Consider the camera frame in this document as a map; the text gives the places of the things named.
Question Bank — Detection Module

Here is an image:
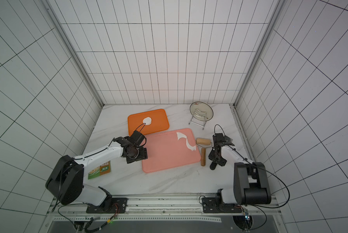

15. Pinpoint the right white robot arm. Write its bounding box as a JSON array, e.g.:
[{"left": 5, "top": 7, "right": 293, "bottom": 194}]
[{"left": 209, "top": 133, "right": 272, "bottom": 205}]

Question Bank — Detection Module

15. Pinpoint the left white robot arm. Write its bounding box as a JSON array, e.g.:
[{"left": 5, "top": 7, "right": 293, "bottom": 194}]
[{"left": 45, "top": 131, "right": 148, "bottom": 207}]

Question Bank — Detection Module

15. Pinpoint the wooden dough roller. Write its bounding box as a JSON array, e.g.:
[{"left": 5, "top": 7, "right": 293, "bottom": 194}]
[{"left": 196, "top": 138, "right": 212, "bottom": 167}]

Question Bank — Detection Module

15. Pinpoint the white dough on orange mat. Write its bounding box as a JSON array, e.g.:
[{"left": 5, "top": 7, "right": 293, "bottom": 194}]
[{"left": 143, "top": 116, "right": 152, "bottom": 126}]

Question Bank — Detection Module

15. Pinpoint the white dough trim strip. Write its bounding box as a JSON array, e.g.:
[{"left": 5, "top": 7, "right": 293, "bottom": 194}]
[{"left": 177, "top": 132, "right": 196, "bottom": 151}]

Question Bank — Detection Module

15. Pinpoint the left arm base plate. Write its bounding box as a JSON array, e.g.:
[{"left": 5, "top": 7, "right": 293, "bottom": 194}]
[{"left": 86, "top": 197, "right": 128, "bottom": 214}]

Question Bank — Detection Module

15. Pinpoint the pink silicone mat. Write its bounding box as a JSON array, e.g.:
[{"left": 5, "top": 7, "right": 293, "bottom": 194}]
[{"left": 142, "top": 128, "right": 201, "bottom": 173}]

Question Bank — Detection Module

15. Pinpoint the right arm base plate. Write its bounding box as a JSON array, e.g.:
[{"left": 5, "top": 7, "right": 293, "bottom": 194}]
[{"left": 200, "top": 197, "right": 242, "bottom": 214}]

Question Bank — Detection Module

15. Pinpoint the orange silicone mat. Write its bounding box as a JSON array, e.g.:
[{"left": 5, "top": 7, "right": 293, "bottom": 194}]
[{"left": 127, "top": 109, "right": 170, "bottom": 136}]

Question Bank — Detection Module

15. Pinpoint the aluminium mounting rail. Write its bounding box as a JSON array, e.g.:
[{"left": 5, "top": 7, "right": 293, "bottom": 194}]
[{"left": 40, "top": 193, "right": 287, "bottom": 233}]

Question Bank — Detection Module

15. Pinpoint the green orange flour packet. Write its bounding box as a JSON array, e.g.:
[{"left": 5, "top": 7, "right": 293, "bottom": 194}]
[{"left": 88, "top": 161, "right": 111, "bottom": 180}]

